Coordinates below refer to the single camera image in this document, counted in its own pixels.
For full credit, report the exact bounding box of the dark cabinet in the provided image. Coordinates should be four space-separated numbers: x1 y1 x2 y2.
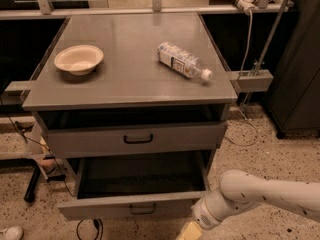
263 0 320 139

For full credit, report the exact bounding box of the clear plastic water bottle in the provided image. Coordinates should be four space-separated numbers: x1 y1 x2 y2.
157 42 212 82

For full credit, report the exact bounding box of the grey drawer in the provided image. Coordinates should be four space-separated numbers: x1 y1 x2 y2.
43 122 227 158
58 150 213 220

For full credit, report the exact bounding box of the white cable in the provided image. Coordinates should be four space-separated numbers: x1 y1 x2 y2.
223 9 260 148

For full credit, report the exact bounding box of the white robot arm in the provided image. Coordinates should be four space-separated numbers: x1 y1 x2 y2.
175 170 320 240

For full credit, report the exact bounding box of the black floor cable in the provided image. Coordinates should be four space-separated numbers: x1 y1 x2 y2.
75 218 104 240

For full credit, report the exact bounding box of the white paper bowl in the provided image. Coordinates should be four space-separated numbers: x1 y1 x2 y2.
54 45 104 76

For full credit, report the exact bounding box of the grey drawer cabinet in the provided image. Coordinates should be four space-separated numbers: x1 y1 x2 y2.
21 12 238 172

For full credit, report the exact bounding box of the black clamp tool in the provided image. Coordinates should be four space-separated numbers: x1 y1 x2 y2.
24 156 66 203

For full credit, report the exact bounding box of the white shoe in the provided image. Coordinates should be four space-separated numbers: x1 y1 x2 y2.
0 226 24 240

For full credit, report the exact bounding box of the grey side bracket block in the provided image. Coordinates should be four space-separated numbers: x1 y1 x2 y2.
227 70 273 93

